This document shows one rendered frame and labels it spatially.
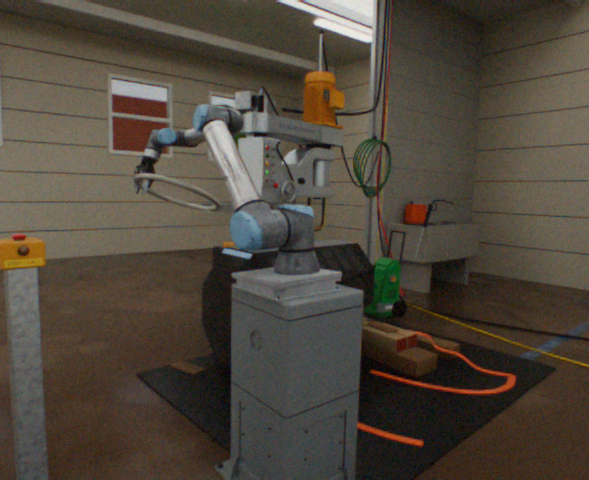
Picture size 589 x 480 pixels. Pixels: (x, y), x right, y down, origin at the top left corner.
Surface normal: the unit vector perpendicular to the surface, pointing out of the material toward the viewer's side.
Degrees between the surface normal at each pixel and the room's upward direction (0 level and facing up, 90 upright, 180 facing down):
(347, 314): 90
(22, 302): 90
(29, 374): 90
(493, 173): 90
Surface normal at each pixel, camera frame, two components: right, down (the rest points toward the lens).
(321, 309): 0.62, 0.10
